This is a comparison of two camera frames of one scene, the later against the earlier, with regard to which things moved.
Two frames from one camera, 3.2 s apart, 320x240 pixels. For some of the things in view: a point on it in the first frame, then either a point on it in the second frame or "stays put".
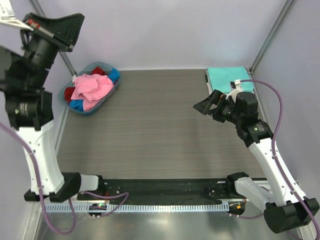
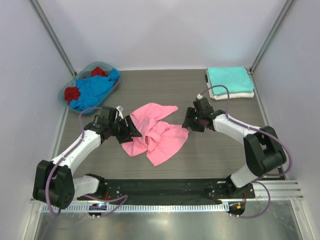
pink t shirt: [88, 87] → [158, 140]
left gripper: [51, 39] → [124, 130]
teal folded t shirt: [220, 78] stays put
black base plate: [159, 189] stays put
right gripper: [216, 105] → [194, 119]
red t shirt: [68, 91] stays put
